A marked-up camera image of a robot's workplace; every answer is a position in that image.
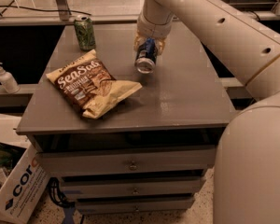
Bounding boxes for grey drawer cabinet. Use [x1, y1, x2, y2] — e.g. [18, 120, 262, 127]
[17, 22, 235, 208]

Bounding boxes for green soda can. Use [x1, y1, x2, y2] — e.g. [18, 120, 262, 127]
[74, 15, 96, 51]

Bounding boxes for middle grey drawer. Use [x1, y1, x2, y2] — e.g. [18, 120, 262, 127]
[61, 176, 204, 200]

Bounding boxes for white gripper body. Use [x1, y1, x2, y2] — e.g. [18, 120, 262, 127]
[137, 13, 172, 39]

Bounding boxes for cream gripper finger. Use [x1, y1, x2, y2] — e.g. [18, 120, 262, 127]
[155, 38, 165, 54]
[133, 32, 147, 51]

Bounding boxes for grey drawer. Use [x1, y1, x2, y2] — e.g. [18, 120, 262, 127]
[77, 196, 194, 215]
[36, 146, 215, 177]
[61, 176, 204, 200]

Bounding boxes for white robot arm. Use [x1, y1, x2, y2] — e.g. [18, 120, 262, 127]
[138, 0, 280, 224]

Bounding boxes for white cardboard box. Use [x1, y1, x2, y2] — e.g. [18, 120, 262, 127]
[0, 114, 49, 224]

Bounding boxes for black cables under cabinet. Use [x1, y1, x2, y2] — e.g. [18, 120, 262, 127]
[48, 176, 76, 210]

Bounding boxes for bottom grey drawer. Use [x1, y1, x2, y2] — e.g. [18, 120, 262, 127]
[77, 196, 194, 215]

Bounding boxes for sea salt chips bag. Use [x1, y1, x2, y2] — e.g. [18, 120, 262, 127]
[46, 49, 142, 119]

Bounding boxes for white pump bottle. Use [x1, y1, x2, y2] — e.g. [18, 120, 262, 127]
[0, 63, 20, 93]

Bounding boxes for blue pepsi can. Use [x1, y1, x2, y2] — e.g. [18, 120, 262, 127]
[134, 38, 158, 74]

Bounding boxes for top grey drawer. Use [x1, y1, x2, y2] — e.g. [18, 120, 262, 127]
[36, 146, 215, 177]

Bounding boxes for black cable on floor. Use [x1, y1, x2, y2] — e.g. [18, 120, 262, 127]
[0, 0, 93, 17]

